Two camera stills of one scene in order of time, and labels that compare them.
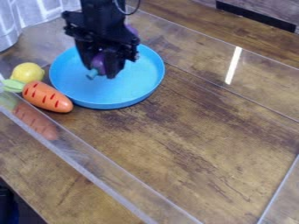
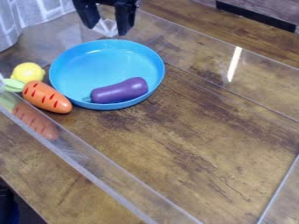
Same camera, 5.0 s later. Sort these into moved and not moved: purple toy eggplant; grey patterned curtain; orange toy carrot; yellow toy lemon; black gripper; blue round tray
Moved: purple toy eggplant; black gripper
Not moved: grey patterned curtain; orange toy carrot; yellow toy lemon; blue round tray
